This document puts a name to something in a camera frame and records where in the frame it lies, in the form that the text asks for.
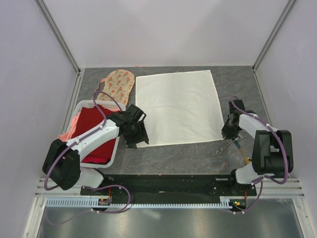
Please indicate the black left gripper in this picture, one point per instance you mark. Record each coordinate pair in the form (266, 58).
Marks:
(141, 136)

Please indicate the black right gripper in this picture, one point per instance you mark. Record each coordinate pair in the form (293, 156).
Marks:
(230, 135)

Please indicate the white cloth napkin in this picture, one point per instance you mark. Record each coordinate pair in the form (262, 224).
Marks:
(180, 108)

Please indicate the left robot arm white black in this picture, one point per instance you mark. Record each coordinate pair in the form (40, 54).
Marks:
(62, 165)

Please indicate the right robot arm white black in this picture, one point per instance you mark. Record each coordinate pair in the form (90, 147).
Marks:
(272, 155)

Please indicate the red cloth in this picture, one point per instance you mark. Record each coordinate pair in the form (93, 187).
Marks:
(89, 118)

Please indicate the white plastic basket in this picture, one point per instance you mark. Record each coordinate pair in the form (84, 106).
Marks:
(110, 105)

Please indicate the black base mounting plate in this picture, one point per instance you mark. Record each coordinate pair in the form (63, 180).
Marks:
(210, 186)

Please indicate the floral beige eye mask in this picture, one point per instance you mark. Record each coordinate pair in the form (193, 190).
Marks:
(118, 84)

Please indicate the pink cloth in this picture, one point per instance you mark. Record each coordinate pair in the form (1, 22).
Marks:
(73, 124)

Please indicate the green handled wooden spoon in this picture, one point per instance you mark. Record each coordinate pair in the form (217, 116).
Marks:
(246, 158)

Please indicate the white slotted cable duct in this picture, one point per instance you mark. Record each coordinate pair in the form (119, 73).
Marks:
(106, 203)

